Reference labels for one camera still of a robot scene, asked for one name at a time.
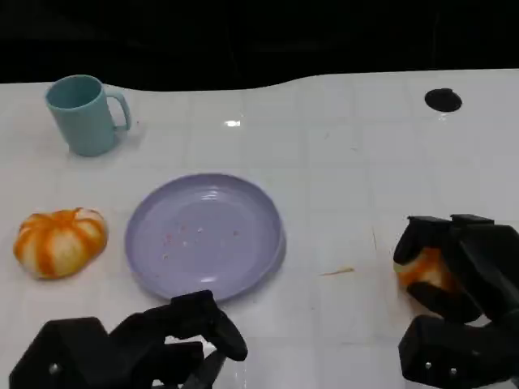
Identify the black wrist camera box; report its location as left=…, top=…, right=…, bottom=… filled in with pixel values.
left=398, top=308, right=519, bottom=389
left=8, top=317, right=113, bottom=389

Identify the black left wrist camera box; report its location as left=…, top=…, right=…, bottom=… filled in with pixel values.
left=8, top=317, right=113, bottom=389

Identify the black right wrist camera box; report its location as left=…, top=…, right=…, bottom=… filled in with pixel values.
left=398, top=308, right=519, bottom=389

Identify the pale green mug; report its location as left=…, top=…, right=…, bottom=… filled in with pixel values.
left=44, top=75, right=133, bottom=157

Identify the black round table grommet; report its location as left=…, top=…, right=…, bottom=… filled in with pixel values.
left=424, top=88, right=463, bottom=113

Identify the orange white toy bread roll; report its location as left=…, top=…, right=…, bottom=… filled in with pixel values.
left=12, top=207, right=109, bottom=280
left=393, top=246, right=462, bottom=296

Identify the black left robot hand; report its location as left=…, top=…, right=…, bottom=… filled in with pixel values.
left=107, top=289, right=249, bottom=389

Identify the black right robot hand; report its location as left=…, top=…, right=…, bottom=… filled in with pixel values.
left=392, top=213, right=519, bottom=325

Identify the lilac plate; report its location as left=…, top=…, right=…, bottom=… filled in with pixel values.
left=124, top=173, right=286, bottom=303

